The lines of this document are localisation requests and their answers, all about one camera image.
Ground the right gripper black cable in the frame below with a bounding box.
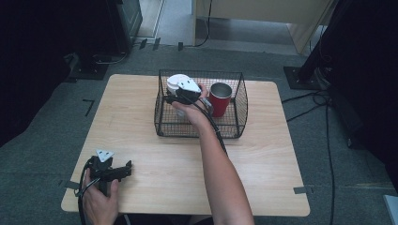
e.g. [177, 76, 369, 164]
[184, 95, 229, 157]

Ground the black cabinet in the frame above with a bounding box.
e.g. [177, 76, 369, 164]
[104, 0, 144, 54]

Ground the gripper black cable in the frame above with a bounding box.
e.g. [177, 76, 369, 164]
[75, 157, 101, 225]
[184, 95, 229, 157]

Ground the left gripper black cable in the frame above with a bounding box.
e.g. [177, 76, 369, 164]
[75, 157, 101, 225]

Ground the black wire basket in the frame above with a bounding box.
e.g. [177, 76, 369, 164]
[153, 68, 249, 140]

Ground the person's left hand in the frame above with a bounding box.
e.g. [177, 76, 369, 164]
[82, 168, 120, 225]

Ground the black stand base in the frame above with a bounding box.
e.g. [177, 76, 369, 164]
[64, 52, 110, 83]
[283, 65, 331, 92]

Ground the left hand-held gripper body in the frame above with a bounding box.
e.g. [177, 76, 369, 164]
[84, 148, 127, 197]

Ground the red cup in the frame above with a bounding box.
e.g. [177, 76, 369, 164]
[200, 82, 234, 118]

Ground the person's right hand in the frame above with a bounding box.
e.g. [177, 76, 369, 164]
[171, 82, 210, 128]

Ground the black floor cable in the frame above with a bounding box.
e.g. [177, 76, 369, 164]
[281, 88, 337, 225]
[93, 51, 130, 66]

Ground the black thin wall cable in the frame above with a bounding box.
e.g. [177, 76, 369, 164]
[182, 0, 214, 49]

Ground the beige wooden cabinet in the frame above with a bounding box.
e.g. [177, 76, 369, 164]
[191, 0, 340, 55]

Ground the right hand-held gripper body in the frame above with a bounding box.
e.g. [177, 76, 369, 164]
[175, 77, 202, 105]

